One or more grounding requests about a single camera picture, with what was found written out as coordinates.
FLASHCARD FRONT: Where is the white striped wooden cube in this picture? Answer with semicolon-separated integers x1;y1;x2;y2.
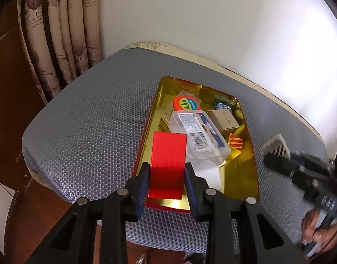
262;133;291;160

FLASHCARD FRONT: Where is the yellow red-striped wooden cube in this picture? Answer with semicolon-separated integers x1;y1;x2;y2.
228;133;244;151

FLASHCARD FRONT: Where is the clear plastic box with label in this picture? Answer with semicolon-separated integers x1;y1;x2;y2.
168;110;231;161

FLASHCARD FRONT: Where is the red wooden block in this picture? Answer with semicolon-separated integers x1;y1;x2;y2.
148;132;187;200

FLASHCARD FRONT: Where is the person's right hand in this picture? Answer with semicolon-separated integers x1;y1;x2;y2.
301;209;337;254

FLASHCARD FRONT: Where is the beige small card box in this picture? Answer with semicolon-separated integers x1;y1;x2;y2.
209;109;240;133

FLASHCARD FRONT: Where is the grey mesh cushion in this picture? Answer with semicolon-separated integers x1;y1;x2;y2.
22;47;327;242

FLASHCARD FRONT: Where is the dark green wrapped candy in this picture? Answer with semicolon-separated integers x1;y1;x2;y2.
213;93;243;120

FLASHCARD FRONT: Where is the red gold toffee box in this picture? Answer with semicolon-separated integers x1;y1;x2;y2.
133;76;259;200

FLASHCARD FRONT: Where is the brown wooden cabinet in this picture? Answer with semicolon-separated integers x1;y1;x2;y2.
0;0;44;190

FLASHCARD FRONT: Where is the beige patterned curtain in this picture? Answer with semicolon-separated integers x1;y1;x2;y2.
17;0;103;103

